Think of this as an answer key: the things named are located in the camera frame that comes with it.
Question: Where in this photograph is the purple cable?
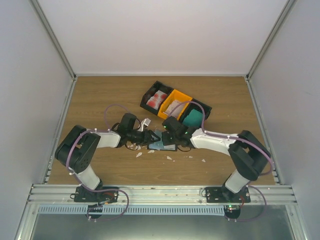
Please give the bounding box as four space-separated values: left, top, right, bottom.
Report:
167 101 273 223
67 104 130 223

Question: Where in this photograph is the red white card stack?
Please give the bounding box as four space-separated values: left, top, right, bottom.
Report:
146 90 167 110

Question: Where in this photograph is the black leather card holder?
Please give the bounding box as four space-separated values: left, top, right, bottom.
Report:
147 129 178 152

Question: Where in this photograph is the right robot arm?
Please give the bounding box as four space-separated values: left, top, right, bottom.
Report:
162 116 273 203

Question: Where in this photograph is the aluminium frame post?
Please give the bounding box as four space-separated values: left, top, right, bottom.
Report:
244 0 298 81
30 0 77 81

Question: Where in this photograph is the white pink card stack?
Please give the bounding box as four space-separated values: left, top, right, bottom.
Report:
164 100 186 119

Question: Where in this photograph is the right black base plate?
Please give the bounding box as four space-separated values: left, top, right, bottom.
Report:
200 186 251 204

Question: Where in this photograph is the grey slotted cable duct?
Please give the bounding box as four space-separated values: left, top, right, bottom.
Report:
38 204 225 216

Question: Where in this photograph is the aluminium front rail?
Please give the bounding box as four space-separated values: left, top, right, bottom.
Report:
28 184 297 205

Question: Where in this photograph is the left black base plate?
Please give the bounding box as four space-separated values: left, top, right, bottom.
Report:
70 186 119 204

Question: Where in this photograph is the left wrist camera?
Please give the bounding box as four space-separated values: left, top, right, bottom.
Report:
138 118 151 132

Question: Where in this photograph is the yellow plastic bin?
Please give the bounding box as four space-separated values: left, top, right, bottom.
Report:
157 89 192 120

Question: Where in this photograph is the aluminium frame post left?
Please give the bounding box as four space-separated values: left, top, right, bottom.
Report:
30 0 77 81

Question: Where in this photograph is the aluminium frame post right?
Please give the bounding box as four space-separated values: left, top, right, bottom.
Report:
244 0 298 81

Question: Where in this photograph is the teal card stack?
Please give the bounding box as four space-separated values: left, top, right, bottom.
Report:
182 109 203 127

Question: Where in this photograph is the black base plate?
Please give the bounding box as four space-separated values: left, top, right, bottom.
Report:
200 186 251 204
70 186 119 204

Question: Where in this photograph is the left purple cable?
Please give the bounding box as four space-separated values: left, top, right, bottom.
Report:
67 104 130 223

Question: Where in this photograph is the black bin with red cards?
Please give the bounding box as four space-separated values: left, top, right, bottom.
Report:
140 81 174 116

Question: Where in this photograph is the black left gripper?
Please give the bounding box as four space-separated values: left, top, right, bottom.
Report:
127 129 161 147

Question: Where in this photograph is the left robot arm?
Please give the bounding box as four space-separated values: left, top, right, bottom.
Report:
54 113 161 202

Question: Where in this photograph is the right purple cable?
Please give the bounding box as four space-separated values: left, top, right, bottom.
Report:
167 101 273 223

